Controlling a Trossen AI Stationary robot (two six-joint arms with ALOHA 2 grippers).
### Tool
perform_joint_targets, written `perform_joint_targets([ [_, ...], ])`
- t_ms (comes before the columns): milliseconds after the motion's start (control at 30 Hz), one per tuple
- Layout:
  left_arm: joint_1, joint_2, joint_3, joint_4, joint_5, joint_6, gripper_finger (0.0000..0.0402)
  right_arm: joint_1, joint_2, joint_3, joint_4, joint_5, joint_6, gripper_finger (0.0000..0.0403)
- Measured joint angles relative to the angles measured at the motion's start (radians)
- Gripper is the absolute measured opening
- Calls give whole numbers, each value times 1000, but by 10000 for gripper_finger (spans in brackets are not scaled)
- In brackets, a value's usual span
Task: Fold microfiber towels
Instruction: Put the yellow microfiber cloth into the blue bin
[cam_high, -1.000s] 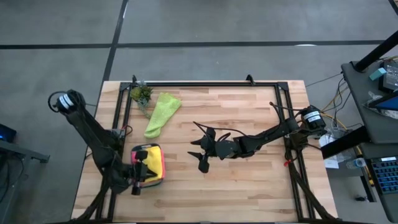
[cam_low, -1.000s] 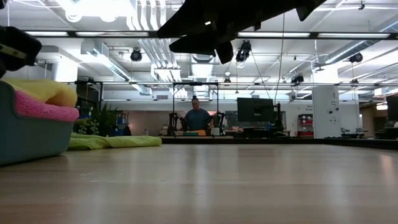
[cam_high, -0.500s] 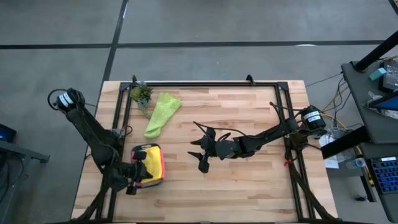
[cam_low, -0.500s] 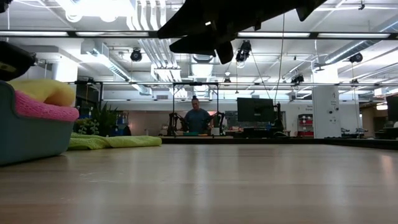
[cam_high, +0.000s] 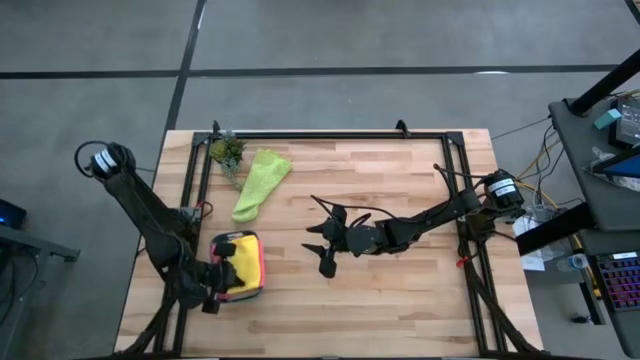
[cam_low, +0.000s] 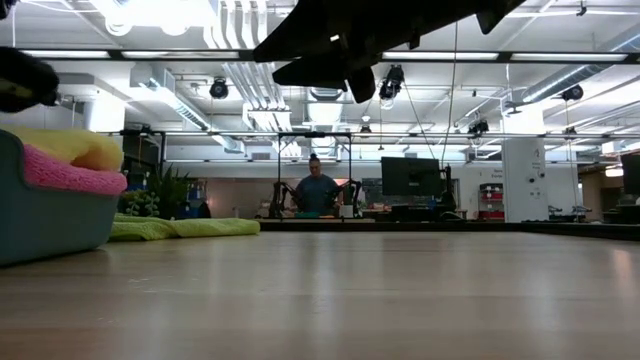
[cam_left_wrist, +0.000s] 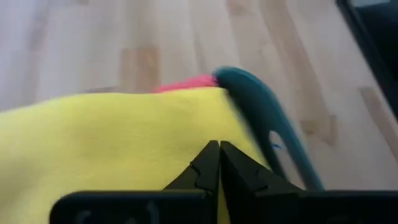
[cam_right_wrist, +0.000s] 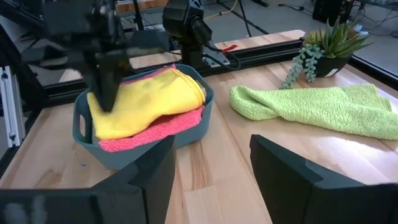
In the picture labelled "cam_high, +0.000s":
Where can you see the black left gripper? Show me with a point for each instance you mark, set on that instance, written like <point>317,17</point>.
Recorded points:
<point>217,280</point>

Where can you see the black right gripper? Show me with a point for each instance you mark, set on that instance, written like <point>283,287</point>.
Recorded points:
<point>336,236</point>

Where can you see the yellow microfiber towel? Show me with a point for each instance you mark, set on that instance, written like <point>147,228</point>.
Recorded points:
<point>247,260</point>

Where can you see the pink microfiber towel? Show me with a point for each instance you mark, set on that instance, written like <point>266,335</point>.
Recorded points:
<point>262,265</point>

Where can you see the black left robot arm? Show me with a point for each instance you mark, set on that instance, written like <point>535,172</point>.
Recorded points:
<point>145,215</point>

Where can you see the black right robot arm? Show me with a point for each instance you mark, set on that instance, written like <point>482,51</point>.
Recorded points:
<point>440,215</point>

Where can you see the lime green microfiber towel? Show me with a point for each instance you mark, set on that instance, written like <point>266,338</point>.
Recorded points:
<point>262,175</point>

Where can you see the teal plastic bin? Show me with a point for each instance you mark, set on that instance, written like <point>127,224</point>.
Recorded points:
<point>240,300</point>

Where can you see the green artificial plant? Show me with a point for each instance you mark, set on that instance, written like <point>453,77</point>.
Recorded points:
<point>227,150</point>

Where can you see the red clip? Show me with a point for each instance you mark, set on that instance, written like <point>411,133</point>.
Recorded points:
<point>461,261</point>

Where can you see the grey metal table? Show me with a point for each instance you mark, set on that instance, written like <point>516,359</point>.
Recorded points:
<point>30,240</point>

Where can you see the white paper sheet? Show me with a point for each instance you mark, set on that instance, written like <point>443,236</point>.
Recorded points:
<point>530,260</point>

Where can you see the black device blue light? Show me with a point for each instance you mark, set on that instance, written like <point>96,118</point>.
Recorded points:
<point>12,215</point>

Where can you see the clear plastic bottle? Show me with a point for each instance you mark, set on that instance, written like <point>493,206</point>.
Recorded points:
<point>575,262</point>

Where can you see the dark grey desk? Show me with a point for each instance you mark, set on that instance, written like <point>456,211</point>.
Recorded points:
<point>600,205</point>

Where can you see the backlit keyboard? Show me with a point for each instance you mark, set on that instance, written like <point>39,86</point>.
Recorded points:
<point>620,282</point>

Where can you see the small teal box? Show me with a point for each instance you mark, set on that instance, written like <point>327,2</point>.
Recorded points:
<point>607,119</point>

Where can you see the tablet with blue screen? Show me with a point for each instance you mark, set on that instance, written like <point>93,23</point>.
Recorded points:
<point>625,165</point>

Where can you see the black pole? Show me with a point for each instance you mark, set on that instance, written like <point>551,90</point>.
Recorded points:
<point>605,82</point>

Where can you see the black electronic device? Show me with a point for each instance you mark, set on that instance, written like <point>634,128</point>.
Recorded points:
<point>629,122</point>

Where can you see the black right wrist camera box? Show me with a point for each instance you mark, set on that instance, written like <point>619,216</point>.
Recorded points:
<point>327,270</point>

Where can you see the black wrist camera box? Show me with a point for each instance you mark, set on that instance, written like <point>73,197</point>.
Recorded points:
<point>327,270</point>
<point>210,306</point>

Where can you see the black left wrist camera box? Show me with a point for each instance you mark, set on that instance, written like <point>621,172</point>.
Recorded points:
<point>210,306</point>

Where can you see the black metal table frame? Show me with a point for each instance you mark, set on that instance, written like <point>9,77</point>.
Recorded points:
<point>325,135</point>

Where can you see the black frame clamp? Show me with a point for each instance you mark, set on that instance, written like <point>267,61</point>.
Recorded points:
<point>402,128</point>
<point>216,129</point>

